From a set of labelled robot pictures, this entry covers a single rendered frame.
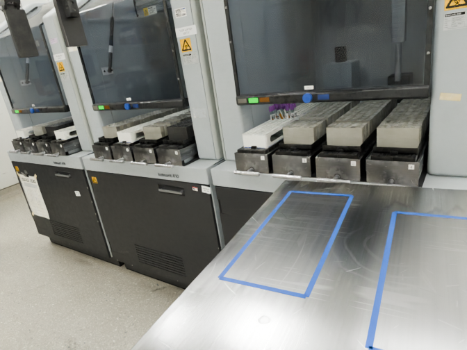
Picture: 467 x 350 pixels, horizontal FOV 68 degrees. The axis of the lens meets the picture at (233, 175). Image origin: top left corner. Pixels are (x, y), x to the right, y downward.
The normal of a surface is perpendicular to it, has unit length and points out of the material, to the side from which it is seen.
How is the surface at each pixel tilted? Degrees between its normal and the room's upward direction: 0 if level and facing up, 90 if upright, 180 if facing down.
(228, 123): 90
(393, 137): 90
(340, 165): 90
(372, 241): 0
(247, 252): 0
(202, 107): 90
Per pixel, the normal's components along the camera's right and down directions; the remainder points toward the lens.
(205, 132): -0.55, 0.36
